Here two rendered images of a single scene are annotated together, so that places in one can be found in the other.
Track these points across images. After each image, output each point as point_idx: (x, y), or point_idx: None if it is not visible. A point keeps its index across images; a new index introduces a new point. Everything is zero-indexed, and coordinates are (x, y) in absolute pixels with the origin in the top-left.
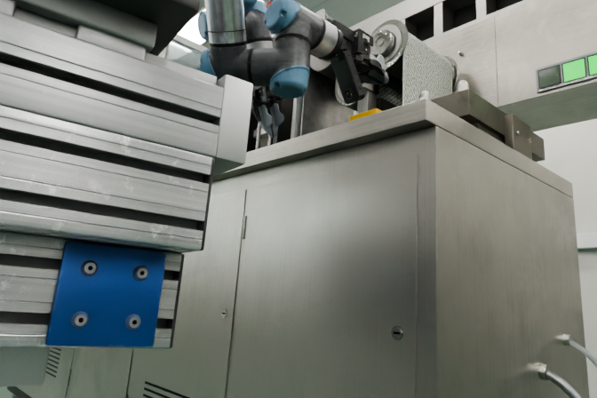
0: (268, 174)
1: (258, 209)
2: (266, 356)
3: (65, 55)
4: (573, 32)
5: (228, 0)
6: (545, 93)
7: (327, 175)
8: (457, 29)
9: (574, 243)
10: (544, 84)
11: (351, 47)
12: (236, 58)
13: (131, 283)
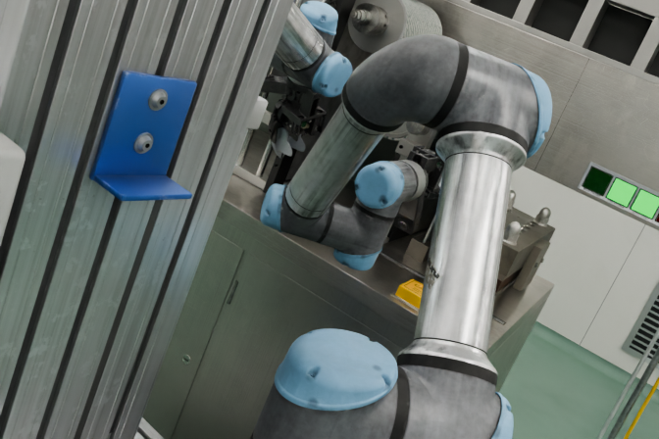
0: (279, 258)
1: (255, 286)
2: (232, 429)
3: None
4: (646, 150)
5: (333, 193)
6: (582, 193)
7: (352, 321)
8: (541, 35)
9: (526, 338)
10: (587, 185)
11: (428, 176)
12: (312, 225)
13: None
